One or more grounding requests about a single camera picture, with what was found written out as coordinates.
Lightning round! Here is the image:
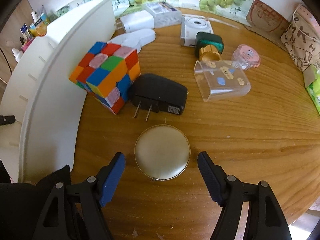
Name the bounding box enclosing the large white plastic bin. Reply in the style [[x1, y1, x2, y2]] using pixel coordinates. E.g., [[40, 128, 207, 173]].
[[1, 0, 115, 183]]

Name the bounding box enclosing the round gold compact case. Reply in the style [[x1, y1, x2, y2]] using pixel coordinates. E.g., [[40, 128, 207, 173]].
[[135, 124, 191, 181]]

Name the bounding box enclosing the multicoloured rubik's cube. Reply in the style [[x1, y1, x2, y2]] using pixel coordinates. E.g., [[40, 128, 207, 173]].
[[69, 41, 141, 114]]

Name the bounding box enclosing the clear glass perfume bottle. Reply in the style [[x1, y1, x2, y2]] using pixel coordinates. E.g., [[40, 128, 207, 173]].
[[194, 32, 251, 102]]

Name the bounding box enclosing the black power adapter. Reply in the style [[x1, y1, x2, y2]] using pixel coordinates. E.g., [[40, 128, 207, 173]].
[[128, 73, 188, 118]]

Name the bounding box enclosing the white bunny-shaped gadget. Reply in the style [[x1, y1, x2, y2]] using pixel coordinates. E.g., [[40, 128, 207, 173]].
[[108, 29, 156, 53]]

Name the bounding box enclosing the pink round case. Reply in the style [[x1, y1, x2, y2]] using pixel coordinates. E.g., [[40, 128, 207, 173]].
[[232, 44, 260, 70]]

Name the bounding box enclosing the white instant camera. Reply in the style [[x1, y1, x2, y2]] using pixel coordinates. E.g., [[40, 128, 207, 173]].
[[180, 15, 214, 47]]

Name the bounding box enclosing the white spray bottle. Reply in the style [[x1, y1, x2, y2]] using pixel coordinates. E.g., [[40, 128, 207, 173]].
[[11, 48, 24, 63]]

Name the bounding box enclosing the orange yellow snack carton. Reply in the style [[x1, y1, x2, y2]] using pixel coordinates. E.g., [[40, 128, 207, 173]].
[[28, 13, 50, 37]]

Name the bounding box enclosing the green tissue pack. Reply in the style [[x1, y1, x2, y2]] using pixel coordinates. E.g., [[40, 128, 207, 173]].
[[303, 64, 320, 112]]

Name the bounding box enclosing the white charger block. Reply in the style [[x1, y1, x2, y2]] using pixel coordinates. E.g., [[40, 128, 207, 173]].
[[116, 10, 155, 33]]

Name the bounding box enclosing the patterned paper bag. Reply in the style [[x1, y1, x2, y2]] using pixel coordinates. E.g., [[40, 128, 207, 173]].
[[280, 4, 319, 72]]

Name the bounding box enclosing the clear plastic box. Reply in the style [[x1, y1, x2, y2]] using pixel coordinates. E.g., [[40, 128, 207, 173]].
[[143, 2, 182, 29]]

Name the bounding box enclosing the brown cardboard box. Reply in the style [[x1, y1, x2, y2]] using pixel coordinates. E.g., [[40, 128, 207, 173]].
[[246, 0, 289, 40]]

